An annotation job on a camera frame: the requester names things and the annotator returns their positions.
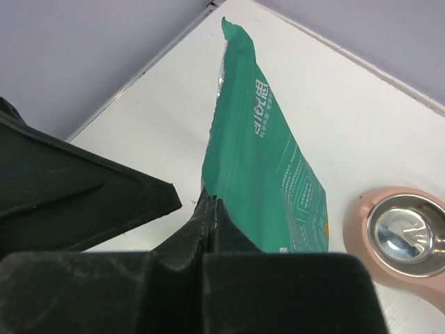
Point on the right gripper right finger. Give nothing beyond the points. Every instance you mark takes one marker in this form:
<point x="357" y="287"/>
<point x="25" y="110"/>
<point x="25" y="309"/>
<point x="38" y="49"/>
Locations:
<point x="223" y="235"/>

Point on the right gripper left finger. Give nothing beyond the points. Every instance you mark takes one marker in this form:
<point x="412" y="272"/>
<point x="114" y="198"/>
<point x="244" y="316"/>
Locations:
<point x="183" y="249"/>

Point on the pink double pet bowl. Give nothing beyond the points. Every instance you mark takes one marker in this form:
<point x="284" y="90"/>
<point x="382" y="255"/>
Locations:
<point x="398" y="235"/>

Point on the teal dog food bag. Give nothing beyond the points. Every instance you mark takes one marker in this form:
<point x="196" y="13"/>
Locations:
<point x="253" y="162"/>

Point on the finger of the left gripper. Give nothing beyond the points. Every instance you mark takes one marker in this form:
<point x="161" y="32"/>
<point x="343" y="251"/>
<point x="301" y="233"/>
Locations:
<point x="58" y="197"/>

